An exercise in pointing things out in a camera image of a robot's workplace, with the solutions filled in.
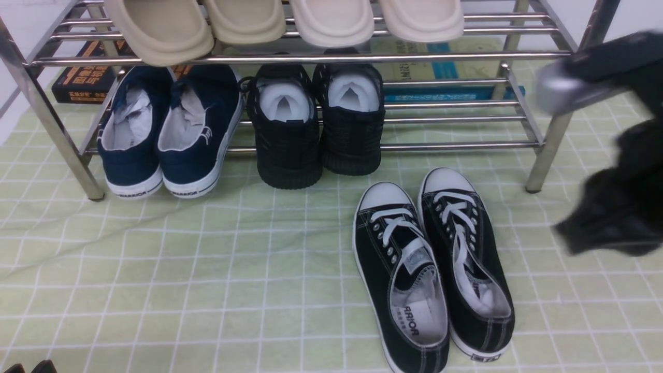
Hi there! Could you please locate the black knit sneaker left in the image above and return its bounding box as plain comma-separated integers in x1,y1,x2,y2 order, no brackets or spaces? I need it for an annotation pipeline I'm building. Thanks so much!
246,64,323,190

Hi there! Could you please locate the navy canvas shoe left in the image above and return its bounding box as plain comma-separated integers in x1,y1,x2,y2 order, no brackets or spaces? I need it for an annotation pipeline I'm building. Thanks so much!
97,66,175,200

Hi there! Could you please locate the tan slipper far left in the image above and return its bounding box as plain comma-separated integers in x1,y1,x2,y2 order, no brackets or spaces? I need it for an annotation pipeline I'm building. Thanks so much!
104,1,215,67

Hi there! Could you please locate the black object bottom left corner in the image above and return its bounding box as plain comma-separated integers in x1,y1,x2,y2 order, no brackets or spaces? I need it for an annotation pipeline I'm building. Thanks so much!
0,360,58,373

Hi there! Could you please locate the black knit sneaker right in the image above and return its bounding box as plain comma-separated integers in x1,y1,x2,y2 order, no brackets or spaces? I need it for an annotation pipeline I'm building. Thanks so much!
312,62,386,176

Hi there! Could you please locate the black canvas sneaker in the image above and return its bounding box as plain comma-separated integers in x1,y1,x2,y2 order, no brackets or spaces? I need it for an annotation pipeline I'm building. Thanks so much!
416,167,515,363
352,182,450,372

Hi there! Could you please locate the navy canvas shoe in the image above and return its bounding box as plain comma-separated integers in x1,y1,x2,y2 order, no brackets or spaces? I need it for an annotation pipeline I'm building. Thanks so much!
97,66,175,200
156,64,244,199

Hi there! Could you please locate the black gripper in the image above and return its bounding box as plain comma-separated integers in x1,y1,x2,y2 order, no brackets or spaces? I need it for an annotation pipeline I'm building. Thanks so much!
535,30,662,257

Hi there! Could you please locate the silver metal shoe rack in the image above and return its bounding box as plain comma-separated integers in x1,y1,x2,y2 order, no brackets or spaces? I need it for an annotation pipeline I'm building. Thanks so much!
2,1,619,202

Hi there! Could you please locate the black knit sneaker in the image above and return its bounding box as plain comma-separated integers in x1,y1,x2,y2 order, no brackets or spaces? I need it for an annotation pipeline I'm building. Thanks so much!
312,62,386,176
246,64,323,190

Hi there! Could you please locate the tan slipper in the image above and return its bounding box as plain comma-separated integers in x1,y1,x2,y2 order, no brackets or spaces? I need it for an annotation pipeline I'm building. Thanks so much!
104,1,215,67
202,1,286,45

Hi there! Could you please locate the cream slipper far right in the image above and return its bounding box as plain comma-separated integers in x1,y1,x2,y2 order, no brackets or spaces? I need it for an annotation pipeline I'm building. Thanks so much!
379,1,465,43

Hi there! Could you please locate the navy canvas shoe right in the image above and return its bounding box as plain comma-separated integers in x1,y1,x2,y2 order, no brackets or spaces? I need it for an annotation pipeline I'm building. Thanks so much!
156,64,244,199

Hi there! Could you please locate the black orange book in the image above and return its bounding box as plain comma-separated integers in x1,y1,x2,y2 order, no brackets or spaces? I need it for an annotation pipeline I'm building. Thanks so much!
51,40,192,104

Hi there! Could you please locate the green checked tablecloth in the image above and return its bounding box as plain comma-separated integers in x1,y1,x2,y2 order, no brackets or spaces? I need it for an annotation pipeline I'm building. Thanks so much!
0,47,663,373

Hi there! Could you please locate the cream slipper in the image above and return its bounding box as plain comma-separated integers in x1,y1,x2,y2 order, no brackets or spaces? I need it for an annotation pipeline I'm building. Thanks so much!
379,1,465,43
289,1,374,49

